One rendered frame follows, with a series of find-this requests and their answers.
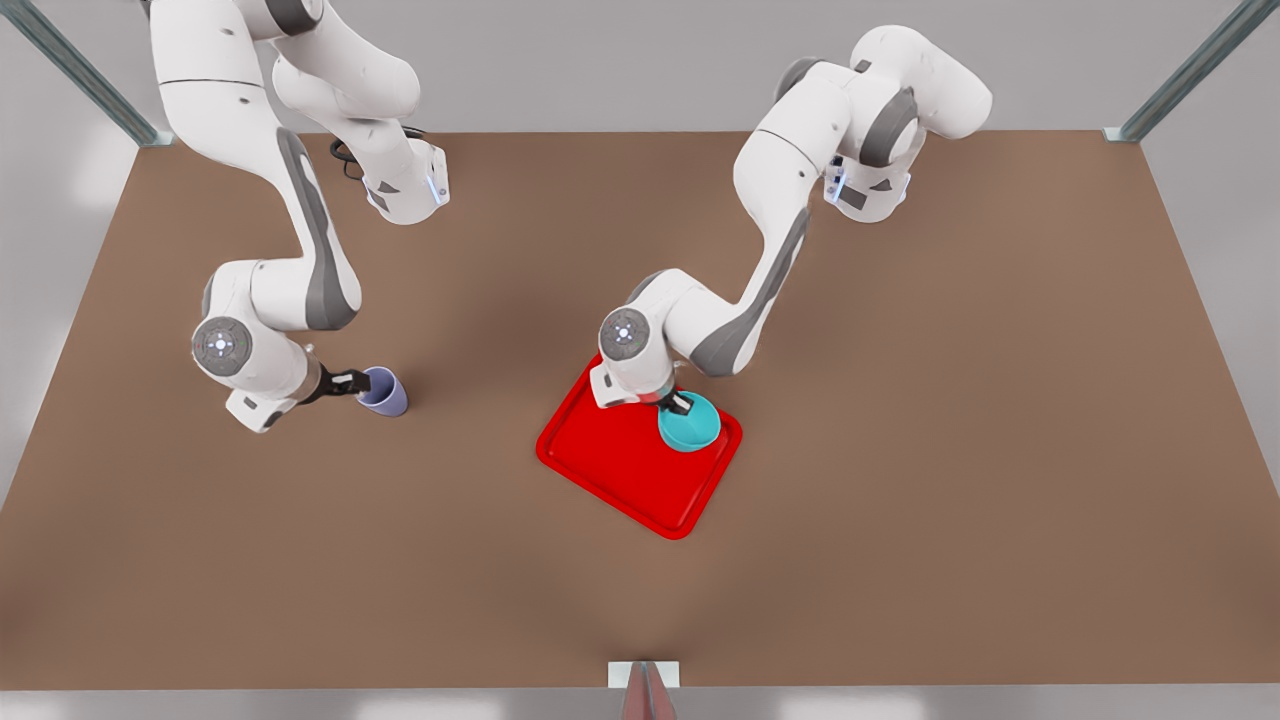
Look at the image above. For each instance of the teal bowl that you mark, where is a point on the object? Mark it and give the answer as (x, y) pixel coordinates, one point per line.
(692, 424)

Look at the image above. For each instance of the lavender cup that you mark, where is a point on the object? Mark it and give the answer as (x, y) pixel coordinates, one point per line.
(385, 391)

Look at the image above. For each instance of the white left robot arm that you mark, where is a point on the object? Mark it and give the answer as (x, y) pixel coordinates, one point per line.
(780, 200)

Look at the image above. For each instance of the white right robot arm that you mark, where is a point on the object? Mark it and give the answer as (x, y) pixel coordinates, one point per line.
(300, 250)

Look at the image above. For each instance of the red tray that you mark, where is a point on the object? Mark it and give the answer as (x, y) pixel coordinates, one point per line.
(630, 460)

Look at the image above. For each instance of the silver frame post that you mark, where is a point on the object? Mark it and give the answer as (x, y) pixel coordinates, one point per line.
(645, 690)
(1190, 70)
(85, 72)

